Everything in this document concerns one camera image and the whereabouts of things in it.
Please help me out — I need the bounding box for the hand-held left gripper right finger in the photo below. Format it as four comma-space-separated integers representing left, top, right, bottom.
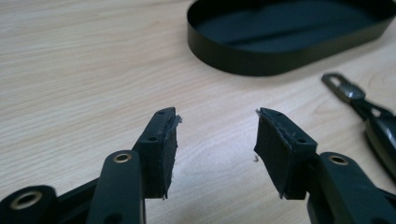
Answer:
253, 107, 396, 224

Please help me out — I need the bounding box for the black key rack with oval tray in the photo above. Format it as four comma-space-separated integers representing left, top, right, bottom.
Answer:
186, 0, 396, 77

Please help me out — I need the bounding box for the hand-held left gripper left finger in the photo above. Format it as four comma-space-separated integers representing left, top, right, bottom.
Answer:
86, 106, 183, 224

